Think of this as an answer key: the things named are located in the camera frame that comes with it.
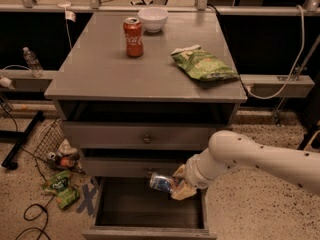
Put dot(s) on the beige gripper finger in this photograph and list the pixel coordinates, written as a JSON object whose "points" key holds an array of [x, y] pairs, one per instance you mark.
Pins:
{"points": [[183, 191], [180, 172]]}

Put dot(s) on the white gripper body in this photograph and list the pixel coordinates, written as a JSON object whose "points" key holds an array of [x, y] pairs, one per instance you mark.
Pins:
{"points": [[191, 173]]}

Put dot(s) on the blue silver redbull can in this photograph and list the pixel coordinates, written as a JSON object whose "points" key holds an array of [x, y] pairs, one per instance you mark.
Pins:
{"points": [[163, 183]]}

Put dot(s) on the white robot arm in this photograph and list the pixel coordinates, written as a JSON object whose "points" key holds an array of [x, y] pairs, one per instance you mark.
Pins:
{"points": [[226, 150]]}

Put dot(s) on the grey bottom drawer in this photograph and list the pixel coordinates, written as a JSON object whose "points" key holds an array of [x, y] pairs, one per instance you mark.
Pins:
{"points": [[128, 209]]}

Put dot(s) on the grey drawer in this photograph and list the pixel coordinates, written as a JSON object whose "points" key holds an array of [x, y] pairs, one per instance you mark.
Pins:
{"points": [[98, 135], [128, 209], [132, 163]]}

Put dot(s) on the grey middle drawer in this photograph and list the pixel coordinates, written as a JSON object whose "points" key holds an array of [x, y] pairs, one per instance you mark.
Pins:
{"points": [[132, 163]]}

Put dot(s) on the grey drawer cabinet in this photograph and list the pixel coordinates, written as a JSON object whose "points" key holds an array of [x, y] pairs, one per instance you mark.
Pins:
{"points": [[98, 82]]}

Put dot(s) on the grey top drawer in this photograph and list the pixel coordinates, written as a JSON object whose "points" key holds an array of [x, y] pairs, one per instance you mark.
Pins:
{"points": [[98, 135]]}

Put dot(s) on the red coca-cola can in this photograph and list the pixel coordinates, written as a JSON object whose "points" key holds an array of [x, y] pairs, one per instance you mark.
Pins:
{"points": [[133, 36]]}

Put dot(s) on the green chip bag on cabinet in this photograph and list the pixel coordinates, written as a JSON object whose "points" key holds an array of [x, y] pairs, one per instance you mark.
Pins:
{"points": [[201, 65]]}

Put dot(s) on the green chip bag on floor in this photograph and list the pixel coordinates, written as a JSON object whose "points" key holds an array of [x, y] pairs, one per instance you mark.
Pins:
{"points": [[59, 185]]}

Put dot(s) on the white ceramic bowl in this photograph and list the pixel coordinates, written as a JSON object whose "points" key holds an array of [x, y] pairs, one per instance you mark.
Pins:
{"points": [[153, 18]]}

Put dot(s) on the black table leg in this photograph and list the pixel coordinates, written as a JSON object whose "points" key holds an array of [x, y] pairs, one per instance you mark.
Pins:
{"points": [[18, 139]]}

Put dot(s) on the clear plastic water bottle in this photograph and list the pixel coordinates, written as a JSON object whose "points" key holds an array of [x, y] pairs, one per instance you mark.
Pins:
{"points": [[33, 62]]}

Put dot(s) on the wire basket with trash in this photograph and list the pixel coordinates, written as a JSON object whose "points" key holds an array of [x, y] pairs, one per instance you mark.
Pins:
{"points": [[55, 151]]}

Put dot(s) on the metal rail frame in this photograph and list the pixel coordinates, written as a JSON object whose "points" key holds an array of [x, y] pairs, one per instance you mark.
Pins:
{"points": [[160, 4]]}

